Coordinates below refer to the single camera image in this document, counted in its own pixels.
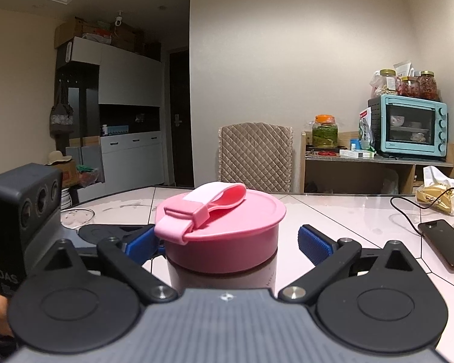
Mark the white paper packet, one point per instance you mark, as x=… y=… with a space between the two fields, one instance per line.
x=403 y=70

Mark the straw hat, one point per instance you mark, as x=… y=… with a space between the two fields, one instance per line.
x=56 y=158

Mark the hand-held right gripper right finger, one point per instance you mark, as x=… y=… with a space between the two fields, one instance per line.
x=314 y=244

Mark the dark smartphone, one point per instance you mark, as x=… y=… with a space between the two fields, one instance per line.
x=444 y=245

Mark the clear plastic bag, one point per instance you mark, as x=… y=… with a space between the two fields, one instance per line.
x=376 y=85

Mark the glass jar with beige contents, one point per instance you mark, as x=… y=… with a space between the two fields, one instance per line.
x=387 y=83

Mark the cardboard box with red label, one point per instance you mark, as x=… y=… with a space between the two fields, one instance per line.
x=69 y=174

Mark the tall jar with red contents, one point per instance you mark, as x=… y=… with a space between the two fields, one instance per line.
x=428 y=87

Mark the chair with quilted cover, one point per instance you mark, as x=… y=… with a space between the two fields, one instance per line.
x=255 y=158

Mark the pink steel-rimmed bottle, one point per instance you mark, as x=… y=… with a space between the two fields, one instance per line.
x=219 y=281

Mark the red and white bag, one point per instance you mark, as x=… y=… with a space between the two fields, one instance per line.
x=97 y=37

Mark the flat white box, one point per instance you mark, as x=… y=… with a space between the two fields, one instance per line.
x=355 y=153

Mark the turquoise toaster oven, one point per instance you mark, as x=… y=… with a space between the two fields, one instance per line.
x=378 y=128

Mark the small white bottle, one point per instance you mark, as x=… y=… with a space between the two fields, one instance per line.
x=354 y=145

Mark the yellow bag with tissue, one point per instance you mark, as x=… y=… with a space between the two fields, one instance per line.
x=437 y=196

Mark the white plastic bag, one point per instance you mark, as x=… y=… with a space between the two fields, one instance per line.
x=389 y=183

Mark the pickle jar with orange lid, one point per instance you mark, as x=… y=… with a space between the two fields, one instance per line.
x=325 y=134

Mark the green and white bag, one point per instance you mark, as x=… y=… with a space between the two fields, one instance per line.
x=366 y=132

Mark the green bundle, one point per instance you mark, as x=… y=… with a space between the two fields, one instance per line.
x=87 y=176

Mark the red scissors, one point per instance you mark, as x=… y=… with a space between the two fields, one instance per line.
x=325 y=153

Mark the white and grey cabinet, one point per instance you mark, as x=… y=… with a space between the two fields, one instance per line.
x=128 y=83

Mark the grey hanging bag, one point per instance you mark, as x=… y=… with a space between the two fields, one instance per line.
x=61 y=117

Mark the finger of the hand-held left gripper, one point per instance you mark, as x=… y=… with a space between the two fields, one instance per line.
x=98 y=231

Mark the white security camera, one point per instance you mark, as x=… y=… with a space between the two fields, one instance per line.
x=118 y=19

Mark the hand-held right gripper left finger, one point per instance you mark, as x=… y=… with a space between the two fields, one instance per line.
x=140 y=245

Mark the dark door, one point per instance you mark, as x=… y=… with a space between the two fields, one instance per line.
x=181 y=121

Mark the blue tray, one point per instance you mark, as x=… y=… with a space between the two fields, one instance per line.
x=117 y=130

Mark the small jar with red contents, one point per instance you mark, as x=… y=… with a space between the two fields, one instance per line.
x=409 y=87

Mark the wooden shelf unit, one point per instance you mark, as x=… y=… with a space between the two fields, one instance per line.
x=408 y=162

